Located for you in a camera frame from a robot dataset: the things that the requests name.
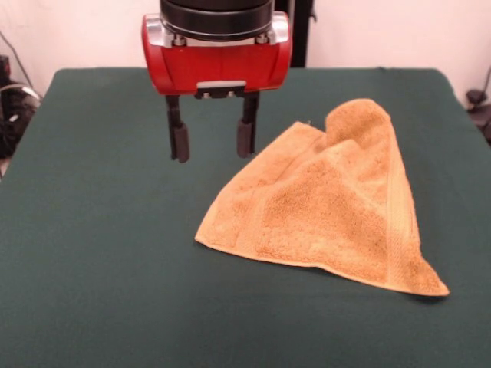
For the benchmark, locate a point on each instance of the dark green table cloth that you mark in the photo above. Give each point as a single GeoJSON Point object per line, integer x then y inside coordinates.
{"type": "Point", "coordinates": [115, 249]}

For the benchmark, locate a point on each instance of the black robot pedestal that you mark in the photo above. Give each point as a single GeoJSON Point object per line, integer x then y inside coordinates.
{"type": "Point", "coordinates": [299, 34]}

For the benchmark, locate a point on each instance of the tan terry towel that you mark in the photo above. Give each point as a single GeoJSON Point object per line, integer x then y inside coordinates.
{"type": "Point", "coordinates": [326, 207]}

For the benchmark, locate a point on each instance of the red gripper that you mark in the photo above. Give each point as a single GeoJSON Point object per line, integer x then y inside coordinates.
{"type": "Point", "coordinates": [218, 67]}

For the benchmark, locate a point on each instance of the black floor device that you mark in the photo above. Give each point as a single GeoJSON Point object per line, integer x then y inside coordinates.
{"type": "Point", "coordinates": [477, 103]}

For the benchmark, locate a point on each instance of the black equipment pile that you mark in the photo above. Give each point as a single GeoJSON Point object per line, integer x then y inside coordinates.
{"type": "Point", "coordinates": [15, 119]}

